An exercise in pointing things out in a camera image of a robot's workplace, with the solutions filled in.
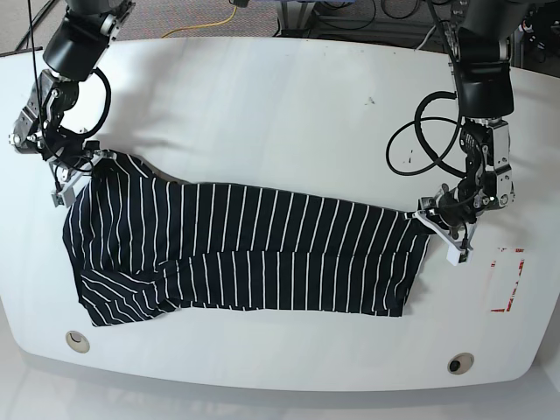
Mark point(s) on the right table cable grommet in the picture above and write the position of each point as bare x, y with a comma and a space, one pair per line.
460, 363

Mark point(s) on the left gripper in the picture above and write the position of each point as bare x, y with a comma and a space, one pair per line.
450, 214

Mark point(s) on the aluminium frame rail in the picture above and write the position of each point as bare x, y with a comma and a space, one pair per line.
293, 17

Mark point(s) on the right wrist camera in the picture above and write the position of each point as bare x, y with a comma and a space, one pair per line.
64, 198

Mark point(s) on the red tape rectangle marking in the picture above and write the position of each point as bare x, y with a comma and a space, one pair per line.
506, 273

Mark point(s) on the table cable grommet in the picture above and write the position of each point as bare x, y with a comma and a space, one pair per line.
460, 363
77, 342

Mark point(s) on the left table cable grommet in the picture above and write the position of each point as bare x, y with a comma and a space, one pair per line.
77, 342

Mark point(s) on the black white striped t-shirt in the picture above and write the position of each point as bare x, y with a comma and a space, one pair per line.
141, 246

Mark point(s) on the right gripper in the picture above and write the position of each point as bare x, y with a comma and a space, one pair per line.
69, 161

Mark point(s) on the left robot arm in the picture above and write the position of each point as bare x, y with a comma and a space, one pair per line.
479, 49

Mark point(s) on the white power strip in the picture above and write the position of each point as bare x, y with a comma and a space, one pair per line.
526, 27

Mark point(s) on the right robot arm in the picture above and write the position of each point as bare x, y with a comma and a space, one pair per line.
86, 32

